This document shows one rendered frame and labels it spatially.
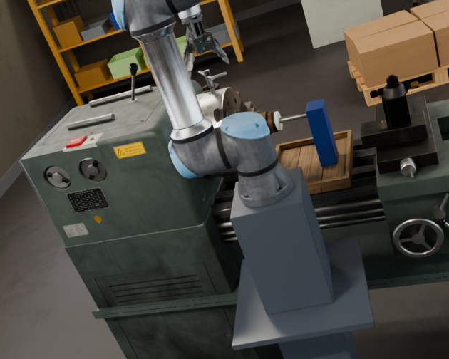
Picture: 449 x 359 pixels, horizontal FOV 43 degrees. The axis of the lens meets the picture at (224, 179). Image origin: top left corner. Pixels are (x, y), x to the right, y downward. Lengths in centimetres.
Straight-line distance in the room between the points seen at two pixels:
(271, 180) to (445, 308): 139
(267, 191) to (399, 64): 321
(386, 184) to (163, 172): 73
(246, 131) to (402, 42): 321
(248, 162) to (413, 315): 143
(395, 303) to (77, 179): 152
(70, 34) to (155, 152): 531
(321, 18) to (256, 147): 496
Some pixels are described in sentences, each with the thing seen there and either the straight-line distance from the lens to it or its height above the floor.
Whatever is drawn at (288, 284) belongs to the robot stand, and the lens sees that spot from 166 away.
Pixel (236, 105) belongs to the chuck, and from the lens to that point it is 214.
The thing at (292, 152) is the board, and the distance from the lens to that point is 225.
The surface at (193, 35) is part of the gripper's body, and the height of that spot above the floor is 146.
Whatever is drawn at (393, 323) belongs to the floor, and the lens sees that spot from 268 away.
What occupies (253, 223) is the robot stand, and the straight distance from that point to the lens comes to 153.
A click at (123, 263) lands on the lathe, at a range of 226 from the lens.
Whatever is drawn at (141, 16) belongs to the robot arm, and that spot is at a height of 166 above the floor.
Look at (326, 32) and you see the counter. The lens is 642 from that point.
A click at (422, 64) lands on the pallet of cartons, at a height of 21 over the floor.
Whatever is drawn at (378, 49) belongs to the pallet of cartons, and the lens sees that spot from 455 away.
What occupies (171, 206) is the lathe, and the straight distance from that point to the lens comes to 202.
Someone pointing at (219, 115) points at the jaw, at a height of 119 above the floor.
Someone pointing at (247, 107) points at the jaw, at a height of 112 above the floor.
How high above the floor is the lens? 187
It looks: 26 degrees down
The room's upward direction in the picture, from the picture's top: 21 degrees counter-clockwise
